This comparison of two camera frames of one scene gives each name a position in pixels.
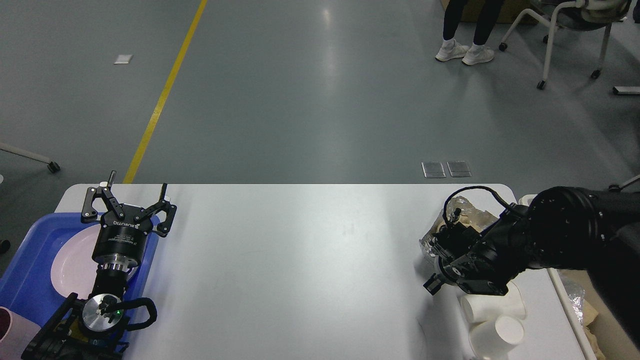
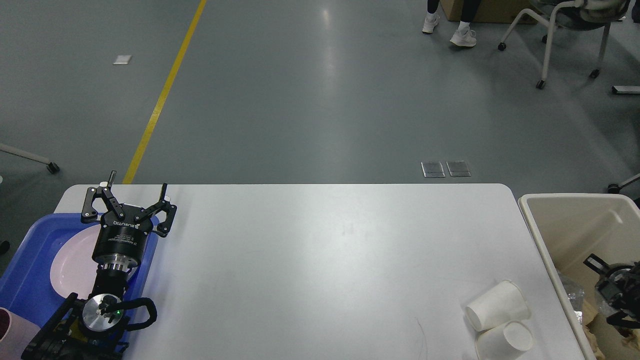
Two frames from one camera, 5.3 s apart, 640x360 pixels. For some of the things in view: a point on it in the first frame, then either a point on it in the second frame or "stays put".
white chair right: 622,90 stays put
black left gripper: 120,240 stays put
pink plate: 74,270 stays put
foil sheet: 426,240 → 582,301
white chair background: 583,15 stays put
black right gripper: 449,273 → 619,284
